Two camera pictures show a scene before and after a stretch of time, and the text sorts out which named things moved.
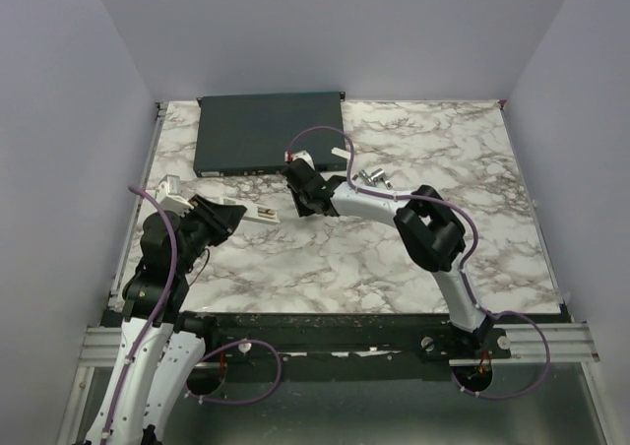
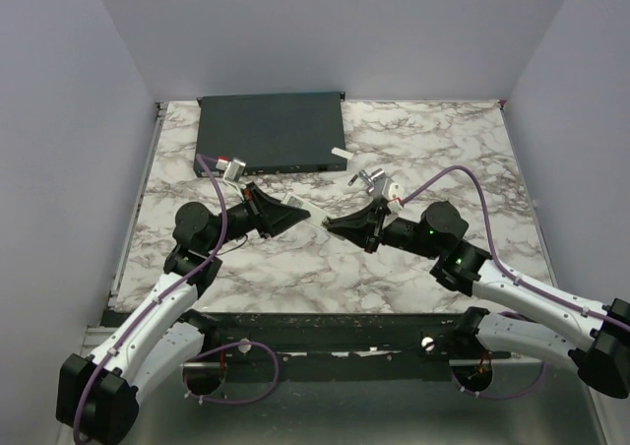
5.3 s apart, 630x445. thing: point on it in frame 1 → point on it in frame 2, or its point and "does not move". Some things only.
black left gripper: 216,216 → 256,202
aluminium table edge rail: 136,208 does not move
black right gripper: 302,212 → 373,222
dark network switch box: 251,134 does not move
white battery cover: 341,153 does not move
